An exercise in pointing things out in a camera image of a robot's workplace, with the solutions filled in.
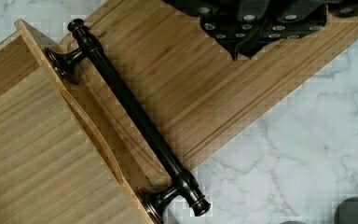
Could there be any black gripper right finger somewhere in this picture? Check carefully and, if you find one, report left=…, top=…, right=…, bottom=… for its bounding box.
left=239, top=0, right=358, bottom=58

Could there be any bamboo cutting board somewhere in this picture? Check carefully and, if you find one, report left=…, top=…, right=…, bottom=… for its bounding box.
left=59, top=0, right=358, bottom=188

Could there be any dark grey object bottom right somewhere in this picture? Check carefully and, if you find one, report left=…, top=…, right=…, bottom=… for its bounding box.
left=322, top=197, right=358, bottom=224

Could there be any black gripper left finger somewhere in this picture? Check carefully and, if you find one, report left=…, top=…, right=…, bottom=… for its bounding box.
left=162, top=0, right=270, bottom=61

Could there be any wooden drawer with dark handle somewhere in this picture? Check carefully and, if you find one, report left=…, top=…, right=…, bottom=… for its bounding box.
left=0, top=18, right=213, bottom=224

